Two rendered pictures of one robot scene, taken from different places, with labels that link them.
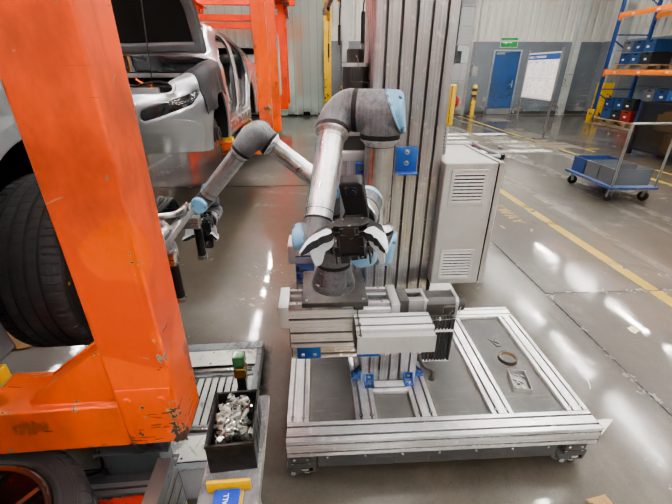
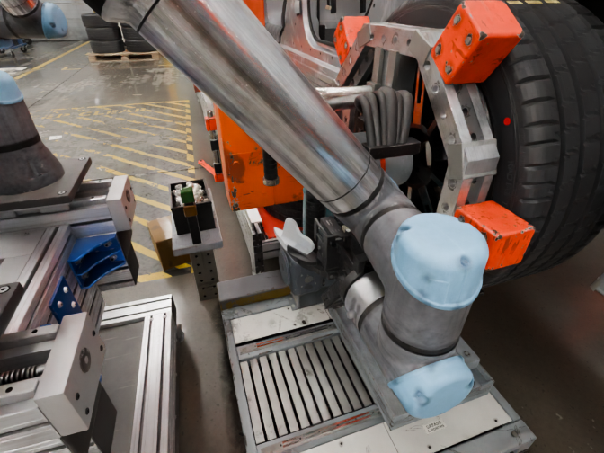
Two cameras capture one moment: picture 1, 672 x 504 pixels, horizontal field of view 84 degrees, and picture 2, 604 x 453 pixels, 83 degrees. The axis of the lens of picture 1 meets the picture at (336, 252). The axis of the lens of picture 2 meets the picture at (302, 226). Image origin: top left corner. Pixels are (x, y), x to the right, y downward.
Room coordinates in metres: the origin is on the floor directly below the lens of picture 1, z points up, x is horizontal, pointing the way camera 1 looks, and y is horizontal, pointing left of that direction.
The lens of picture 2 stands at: (1.99, 0.46, 1.17)
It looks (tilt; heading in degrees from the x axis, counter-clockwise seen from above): 34 degrees down; 167
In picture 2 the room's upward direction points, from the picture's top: straight up
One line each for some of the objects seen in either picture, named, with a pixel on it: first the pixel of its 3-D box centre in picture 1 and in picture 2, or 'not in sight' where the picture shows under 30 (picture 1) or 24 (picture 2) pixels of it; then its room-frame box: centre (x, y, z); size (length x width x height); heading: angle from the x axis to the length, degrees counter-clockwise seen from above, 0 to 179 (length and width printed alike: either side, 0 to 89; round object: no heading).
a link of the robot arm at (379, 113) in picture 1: (376, 184); not in sight; (1.12, -0.12, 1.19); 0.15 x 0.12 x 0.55; 79
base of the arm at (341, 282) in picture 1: (333, 272); (16, 158); (1.15, 0.01, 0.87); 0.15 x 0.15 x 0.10
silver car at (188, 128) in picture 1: (173, 71); not in sight; (5.97, 2.34, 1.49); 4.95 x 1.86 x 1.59; 5
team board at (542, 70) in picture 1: (536, 93); not in sight; (10.06, -4.98, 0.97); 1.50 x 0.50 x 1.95; 3
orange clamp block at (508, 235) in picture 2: not in sight; (487, 235); (1.62, 0.85, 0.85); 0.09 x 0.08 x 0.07; 5
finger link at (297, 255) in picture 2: not in sight; (312, 255); (1.59, 0.57, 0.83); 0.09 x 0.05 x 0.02; 41
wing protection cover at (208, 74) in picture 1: (205, 85); not in sight; (4.31, 1.38, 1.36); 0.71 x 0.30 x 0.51; 5
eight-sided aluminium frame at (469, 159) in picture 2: not in sight; (385, 160); (1.31, 0.82, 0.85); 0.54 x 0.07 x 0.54; 5
